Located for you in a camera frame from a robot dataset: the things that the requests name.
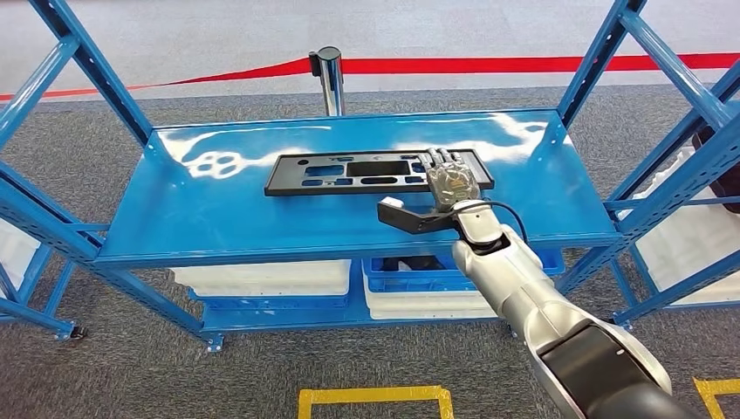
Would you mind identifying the black plastic part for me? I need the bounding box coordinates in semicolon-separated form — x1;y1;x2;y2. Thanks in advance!
384;256;448;273

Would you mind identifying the black panel part with cutouts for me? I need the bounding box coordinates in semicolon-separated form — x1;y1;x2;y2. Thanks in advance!
264;148;496;198

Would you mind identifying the chrome stanchion post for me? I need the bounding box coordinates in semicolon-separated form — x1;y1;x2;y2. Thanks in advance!
307;45;346;117

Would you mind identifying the black plastic crate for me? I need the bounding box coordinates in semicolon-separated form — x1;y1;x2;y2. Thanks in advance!
690;124;740;198

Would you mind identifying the blue plastic crate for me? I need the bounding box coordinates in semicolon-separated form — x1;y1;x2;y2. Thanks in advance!
362;254;566;293

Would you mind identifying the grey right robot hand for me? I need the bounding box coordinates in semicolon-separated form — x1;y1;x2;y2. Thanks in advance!
424;147;482;212

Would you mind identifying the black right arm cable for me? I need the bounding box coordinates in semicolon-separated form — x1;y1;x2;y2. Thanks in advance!
478;200;529;244

